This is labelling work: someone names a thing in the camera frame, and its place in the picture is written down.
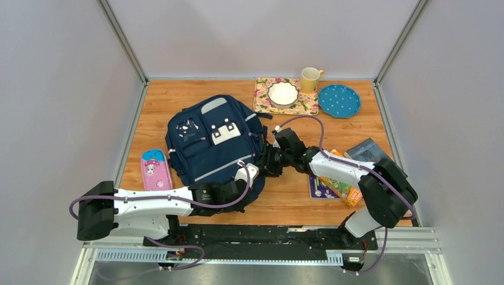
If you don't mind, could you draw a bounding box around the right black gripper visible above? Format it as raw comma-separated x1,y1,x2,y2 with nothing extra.
254,143,294,178

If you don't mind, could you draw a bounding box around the navy blue school backpack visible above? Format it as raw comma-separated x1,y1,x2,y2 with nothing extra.
165,94,267,205

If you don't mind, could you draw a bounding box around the orange treehouse children's book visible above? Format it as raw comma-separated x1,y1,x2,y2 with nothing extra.
318,149,363,207

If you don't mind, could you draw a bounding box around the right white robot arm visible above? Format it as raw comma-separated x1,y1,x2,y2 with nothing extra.
266,127,418,249

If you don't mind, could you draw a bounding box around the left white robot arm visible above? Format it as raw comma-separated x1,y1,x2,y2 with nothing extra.
72,179,251,246

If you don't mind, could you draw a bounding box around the purple illustrated book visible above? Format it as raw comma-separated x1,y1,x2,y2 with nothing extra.
308,175,339,199

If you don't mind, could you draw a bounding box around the floral placemat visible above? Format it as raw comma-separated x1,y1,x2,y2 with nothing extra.
253,77,319,115

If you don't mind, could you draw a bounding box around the white scalloped bowl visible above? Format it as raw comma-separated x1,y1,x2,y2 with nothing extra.
267,82,299,109

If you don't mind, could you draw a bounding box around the pink cartoon pencil case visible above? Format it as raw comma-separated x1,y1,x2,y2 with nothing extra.
140,148,173,191

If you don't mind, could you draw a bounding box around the blue polka dot plate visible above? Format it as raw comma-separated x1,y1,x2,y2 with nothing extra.
318,84,361,118

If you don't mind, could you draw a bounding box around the yellow mug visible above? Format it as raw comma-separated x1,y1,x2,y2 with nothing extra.
300,67,325,94

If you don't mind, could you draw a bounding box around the dark blue novel book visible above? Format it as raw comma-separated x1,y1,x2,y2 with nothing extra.
344,138,394,163

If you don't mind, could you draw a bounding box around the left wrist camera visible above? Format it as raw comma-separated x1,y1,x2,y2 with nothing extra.
234,160,259,188

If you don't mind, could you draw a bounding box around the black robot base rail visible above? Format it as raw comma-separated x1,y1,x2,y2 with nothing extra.
143,224,378,264

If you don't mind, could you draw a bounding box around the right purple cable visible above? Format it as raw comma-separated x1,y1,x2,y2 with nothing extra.
275,115,418,275

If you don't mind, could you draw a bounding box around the purple cable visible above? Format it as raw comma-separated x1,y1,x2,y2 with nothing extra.
69,160,253,272
275,115,418,275

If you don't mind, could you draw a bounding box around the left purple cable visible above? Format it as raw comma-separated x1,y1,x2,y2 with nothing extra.
69,160,253,272

